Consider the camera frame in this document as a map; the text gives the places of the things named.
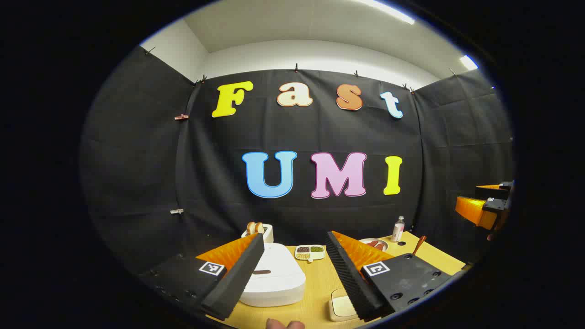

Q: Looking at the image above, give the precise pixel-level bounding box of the white toaster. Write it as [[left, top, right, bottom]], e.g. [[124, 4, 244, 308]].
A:
[[241, 223, 275, 245]]

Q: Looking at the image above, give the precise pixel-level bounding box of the white round plate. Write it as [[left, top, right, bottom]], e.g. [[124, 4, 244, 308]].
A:
[[359, 238, 389, 253]]

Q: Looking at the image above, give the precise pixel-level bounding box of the long ceiling light strip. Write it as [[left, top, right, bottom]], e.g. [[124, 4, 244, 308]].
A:
[[356, 0, 415, 25]]

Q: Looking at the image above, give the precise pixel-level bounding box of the white divided dish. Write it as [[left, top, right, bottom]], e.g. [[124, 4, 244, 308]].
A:
[[295, 245, 326, 263]]

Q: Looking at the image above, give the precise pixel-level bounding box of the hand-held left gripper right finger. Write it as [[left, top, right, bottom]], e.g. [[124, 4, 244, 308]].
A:
[[325, 231, 455, 322]]

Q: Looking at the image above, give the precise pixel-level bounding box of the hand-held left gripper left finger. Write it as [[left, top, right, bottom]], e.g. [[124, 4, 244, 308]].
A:
[[139, 233, 266, 321]]

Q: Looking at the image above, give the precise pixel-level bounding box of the white rectangular rice container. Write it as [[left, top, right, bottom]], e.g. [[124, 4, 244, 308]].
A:
[[329, 288, 359, 323]]

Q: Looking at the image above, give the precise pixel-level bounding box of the white rice cooker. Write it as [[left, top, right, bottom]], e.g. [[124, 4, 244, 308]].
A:
[[239, 243, 307, 308]]

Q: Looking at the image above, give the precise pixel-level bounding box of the black backdrop cloth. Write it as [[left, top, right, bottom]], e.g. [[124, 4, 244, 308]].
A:
[[80, 46, 515, 275]]

